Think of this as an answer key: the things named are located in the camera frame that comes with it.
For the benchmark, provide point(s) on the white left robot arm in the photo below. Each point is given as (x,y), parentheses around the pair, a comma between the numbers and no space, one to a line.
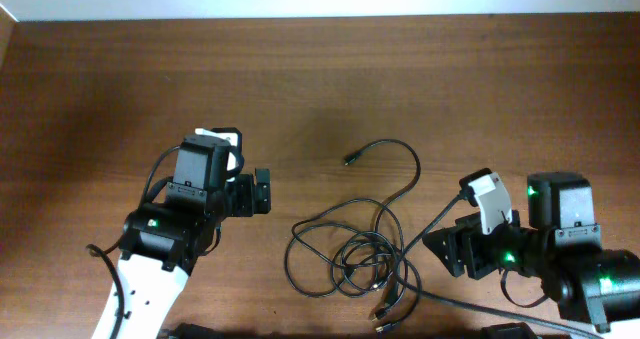
(177,221)

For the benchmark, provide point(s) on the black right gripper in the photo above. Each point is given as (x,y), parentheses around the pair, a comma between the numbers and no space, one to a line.
(472,238)

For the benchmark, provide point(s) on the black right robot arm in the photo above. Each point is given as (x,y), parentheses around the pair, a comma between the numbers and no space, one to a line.
(561,246)

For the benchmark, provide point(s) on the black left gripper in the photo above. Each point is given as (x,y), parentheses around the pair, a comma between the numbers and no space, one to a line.
(245,204)

